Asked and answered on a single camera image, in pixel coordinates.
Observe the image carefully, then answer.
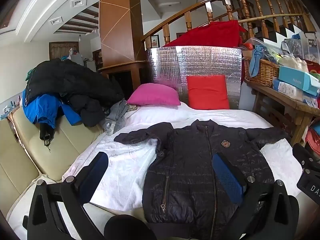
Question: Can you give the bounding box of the light blue cloth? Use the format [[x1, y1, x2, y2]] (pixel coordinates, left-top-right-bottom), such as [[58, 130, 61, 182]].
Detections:
[[249, 45, 269, 78]]

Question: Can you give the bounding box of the wicker basket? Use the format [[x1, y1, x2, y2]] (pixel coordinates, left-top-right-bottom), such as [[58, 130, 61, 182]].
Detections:
[[242, 56, 280, 88]]

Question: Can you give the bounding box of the black quilted zip jacket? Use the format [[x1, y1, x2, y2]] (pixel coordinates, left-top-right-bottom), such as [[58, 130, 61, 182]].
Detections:
[[114, 119, 292, 240]]

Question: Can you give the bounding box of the white refrigerator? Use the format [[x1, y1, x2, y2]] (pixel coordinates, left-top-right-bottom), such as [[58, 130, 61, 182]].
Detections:
[[67, 53, 97, 72]]

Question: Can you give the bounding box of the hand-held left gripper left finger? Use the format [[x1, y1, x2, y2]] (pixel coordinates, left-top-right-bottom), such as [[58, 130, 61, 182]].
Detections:
[[22, 152, 109, 240]]

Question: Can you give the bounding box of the wooden pillar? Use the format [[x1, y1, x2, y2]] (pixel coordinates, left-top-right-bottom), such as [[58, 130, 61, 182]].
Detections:
[[98, 0, 148, 90]]

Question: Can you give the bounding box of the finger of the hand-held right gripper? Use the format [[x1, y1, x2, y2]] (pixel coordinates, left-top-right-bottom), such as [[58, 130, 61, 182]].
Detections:
[[292, 143, 320, 172]]

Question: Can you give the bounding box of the wooden side table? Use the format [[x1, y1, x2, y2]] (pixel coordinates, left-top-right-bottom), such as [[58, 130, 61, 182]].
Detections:
[[244, 79, 320, 147]]

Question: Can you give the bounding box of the red pillow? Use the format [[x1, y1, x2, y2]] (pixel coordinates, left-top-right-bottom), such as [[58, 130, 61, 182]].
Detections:
[[186, 75, 230, 110]]

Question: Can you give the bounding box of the white patterned box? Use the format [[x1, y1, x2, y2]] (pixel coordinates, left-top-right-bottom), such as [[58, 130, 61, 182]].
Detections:
[[272, 79, 305, 100]]

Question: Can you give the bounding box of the grey garment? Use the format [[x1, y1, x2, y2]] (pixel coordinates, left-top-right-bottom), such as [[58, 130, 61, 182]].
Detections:
[[99, 99, 130, 136]]

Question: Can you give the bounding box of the wooden stair railing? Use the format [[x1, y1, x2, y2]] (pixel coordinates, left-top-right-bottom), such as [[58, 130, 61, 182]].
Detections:
[[141, 0, 317, 49]]

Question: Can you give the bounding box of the red cloth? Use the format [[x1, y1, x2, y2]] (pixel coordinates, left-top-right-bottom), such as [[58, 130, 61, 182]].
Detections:
[[164, 20, 248, 48]]

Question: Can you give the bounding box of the white embossed blanket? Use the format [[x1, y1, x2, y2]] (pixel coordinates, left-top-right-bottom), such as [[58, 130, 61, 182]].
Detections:
[[7, 101, 304, 240]]

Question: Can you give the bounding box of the pink pillow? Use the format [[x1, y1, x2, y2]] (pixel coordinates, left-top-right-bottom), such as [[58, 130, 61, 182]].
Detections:
[[127, 83, 181, 106]]

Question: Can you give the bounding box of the teal cardboard box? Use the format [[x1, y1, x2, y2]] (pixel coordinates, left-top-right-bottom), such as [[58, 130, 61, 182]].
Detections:
[[278, 65, 320, 97]]

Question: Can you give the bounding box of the blue jacket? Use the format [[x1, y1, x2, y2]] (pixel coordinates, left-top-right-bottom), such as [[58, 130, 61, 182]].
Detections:
[[22, 89, 83, 150]]

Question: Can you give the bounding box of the beige leather sofa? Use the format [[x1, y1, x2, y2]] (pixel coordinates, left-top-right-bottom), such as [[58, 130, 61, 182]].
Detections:
[[0, 105, 104, 219]]

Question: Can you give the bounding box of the clear plastic bag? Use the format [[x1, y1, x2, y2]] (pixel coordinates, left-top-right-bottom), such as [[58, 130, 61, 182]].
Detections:
[[280, 39, 303, 57]]

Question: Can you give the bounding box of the red bag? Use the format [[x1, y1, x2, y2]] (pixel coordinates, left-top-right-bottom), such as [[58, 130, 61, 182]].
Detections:
[[304, 127, 320, 157]]

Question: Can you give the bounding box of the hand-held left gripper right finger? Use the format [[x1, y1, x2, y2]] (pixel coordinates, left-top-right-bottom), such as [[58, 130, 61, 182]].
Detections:
[[212, 152, 299, 240]]

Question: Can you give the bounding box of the silver foil insulation sheet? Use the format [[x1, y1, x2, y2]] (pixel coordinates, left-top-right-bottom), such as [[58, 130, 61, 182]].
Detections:
[[147, 45, 243, 109]]

